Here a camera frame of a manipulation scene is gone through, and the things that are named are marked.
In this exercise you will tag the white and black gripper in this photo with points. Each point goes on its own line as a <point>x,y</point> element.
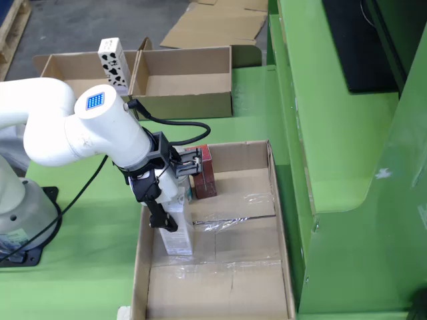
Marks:
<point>166,188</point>

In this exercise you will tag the tall white carton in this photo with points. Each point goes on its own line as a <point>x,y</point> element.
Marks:
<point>177,240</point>

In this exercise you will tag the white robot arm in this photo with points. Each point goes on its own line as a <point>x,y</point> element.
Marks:
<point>106,133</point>

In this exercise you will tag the dark red box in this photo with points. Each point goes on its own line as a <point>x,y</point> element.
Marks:
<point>207,186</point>

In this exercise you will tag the shallow cardboard tray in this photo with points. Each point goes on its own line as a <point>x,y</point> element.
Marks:
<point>217,290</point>

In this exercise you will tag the open cardboard box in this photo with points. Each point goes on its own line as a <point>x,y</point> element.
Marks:
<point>83,65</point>
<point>187,106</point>

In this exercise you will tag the flattened cardboard sheet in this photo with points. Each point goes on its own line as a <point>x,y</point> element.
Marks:
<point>240,5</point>
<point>213,30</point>

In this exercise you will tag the white bottle teal label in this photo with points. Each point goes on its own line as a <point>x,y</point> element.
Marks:
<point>187,193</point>

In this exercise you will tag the white paper label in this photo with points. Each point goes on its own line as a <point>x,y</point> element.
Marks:
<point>123,313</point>

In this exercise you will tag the cow print carton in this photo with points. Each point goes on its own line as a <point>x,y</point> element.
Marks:
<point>115,66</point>

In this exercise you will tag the green metal machine housing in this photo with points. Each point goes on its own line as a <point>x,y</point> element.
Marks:
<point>350,150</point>

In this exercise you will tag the wooden pallet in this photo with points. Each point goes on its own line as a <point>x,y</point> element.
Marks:
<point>15,30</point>

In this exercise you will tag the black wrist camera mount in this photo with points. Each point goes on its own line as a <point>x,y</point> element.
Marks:
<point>163,146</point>

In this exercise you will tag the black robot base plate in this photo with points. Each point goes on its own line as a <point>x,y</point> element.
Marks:
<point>35,255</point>

